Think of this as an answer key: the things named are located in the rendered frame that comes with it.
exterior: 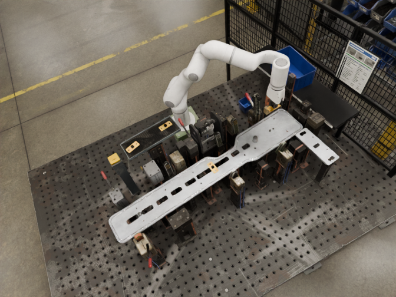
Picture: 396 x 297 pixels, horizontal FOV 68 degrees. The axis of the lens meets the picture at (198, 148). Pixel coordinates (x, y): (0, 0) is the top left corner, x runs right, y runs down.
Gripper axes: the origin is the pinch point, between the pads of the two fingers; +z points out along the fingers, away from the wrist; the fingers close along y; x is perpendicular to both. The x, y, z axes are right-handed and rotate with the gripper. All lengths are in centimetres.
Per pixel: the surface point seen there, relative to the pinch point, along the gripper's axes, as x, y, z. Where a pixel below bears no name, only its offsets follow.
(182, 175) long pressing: -65, -7, 28
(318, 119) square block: 27.2, 15.0, 21.6
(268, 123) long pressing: 3.8, -5.5, 27.5
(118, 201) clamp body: -106, -13, 22
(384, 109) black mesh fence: 55, 37, 12
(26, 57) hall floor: -131, -361, 128
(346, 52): 55, 1, -8
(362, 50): 55, 10, -15
